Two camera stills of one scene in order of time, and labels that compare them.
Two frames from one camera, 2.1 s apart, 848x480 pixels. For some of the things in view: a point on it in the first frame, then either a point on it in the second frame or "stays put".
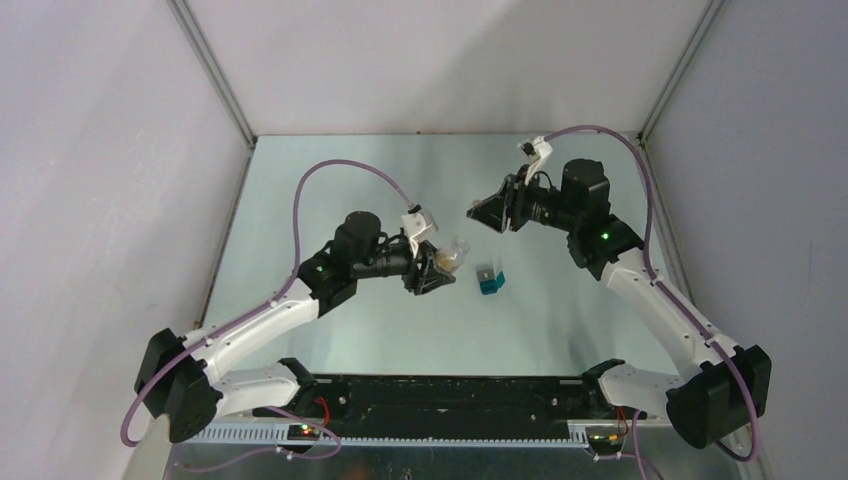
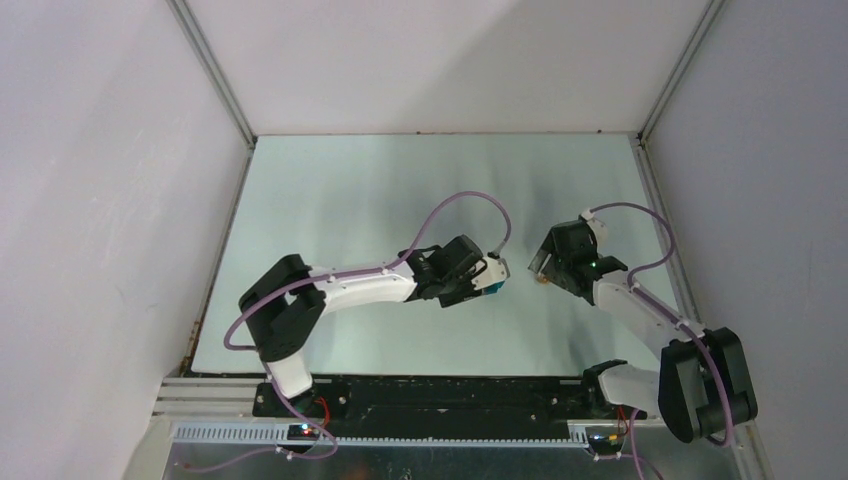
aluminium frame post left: x=193 y=32 stays put
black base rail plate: x=355 y=405 stays put
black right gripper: x=508 y=202 -> x=549 y=269
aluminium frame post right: x=712 y=10 stays put
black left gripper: x=428 y=277 -> x=466 y=293
